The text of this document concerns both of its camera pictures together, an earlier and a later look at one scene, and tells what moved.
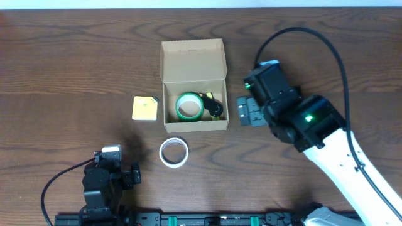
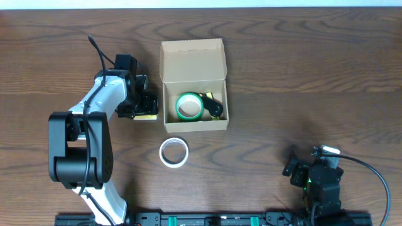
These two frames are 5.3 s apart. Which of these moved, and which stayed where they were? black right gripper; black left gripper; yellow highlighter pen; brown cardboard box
Moved: black left gripper; black right gripper
Stayed: brown cardboard box; yellow highlighter pen
